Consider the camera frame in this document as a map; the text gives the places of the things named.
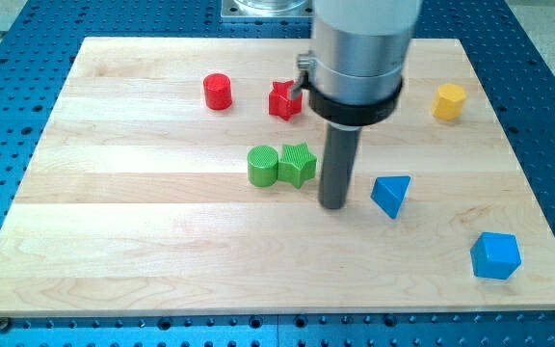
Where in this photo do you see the green cylinder block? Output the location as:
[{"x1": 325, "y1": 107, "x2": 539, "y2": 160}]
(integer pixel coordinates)
[{"x1": 247, "y1": 146, "x2": 278, "y2": 187}]

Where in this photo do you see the red star block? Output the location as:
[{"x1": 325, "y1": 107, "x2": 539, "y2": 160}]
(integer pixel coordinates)
[{"x1": 269, "y1": 80, "x2": 303, "y2": 121}]

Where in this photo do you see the red cylinder block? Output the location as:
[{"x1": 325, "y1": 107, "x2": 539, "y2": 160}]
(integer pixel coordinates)
[{"x1": 203, "y1": 73, "x2": 232, "y2": 110}]

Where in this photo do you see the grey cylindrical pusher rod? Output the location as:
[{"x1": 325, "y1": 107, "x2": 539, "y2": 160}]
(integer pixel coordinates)
[{"x1": 318, "y1": 123, "x2": 361, "y2": 209}]

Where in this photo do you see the green star block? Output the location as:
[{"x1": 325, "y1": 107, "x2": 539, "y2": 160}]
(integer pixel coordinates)
[{"x1": 277, "y1": 143, "x2": 317, "y2": 189}]

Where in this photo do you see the blue triangle block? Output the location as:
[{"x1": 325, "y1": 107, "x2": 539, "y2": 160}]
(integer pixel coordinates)
[{"x1": 370, "y1": 175, "x2": 411, "y2": 219}]

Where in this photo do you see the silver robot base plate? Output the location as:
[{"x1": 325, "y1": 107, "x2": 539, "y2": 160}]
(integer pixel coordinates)
[{"x1": 221, "y1": 0, "x2": 313, "y2": 19}]

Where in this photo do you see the light wooden board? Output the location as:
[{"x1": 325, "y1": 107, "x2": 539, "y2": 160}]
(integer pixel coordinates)
[{"x1": 0, "y1": 37, "x2": 555, "y2": 317}]

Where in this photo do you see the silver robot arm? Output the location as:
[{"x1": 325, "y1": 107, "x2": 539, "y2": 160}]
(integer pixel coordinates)
[{"x1": 289, "y1": 0, "x2": 422, "y2": 127}]

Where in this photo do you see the yellow hexagon block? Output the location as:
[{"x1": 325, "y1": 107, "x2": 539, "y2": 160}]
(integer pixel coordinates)
[{"x1": 432, "y1": 83, "x2": 466, "y2": 120}]

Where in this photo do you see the blue cube block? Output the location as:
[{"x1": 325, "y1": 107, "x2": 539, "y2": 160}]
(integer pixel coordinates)
[{"x1": 470, "y1": 231, "x2": 522, "y2": 280}]

